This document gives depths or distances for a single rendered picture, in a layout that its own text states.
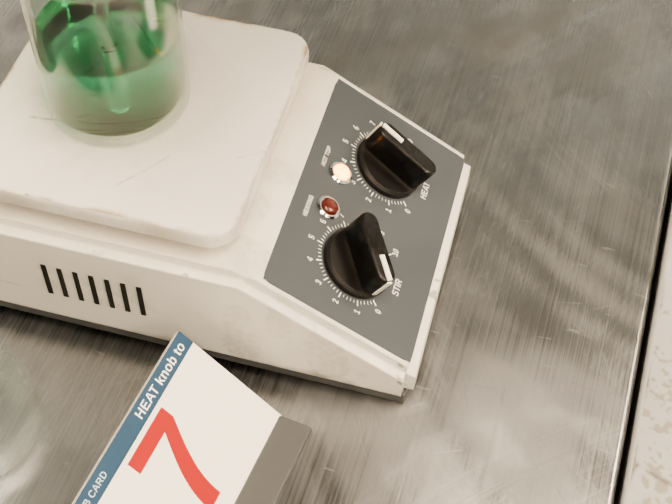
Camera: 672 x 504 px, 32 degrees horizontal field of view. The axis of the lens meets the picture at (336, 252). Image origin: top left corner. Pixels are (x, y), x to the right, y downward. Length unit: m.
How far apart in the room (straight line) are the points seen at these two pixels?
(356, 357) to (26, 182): 0.15
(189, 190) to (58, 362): 0.11
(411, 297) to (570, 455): 0.09
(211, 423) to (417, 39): 0.27
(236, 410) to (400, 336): 0.07
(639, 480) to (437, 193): 0.15
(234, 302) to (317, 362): 0.05
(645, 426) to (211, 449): 0.18
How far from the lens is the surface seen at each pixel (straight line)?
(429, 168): 0.52
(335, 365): 0.49
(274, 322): 0.48
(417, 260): 0.51
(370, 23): 0.66
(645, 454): 0.52
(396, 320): 0.49
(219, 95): 0.50
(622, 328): 0.55
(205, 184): 0.47
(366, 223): 0.48
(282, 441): 0.50
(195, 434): 0.48
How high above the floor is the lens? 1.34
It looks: 53 degrees down
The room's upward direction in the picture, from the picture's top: 2 degrees clockwise
